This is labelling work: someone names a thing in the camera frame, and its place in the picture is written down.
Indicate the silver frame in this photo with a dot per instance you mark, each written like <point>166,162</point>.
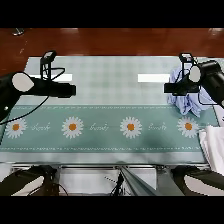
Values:
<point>140,186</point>

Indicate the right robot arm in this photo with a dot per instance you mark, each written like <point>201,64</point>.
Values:
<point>213,78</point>

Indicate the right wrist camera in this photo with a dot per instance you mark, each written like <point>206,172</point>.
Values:
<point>185,57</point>

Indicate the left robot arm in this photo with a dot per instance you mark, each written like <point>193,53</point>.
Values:
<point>10,90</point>

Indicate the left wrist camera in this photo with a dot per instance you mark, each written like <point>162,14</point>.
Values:
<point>48,55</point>

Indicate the light blue shirt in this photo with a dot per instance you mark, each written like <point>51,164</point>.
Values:
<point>186,103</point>

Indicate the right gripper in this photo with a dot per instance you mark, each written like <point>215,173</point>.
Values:
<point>176,88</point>

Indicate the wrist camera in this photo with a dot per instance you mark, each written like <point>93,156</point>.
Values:
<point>48,55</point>
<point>185,57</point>

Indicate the white garment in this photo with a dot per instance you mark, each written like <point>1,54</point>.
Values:
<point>215,143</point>

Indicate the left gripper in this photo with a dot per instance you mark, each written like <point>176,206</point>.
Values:
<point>63,90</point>

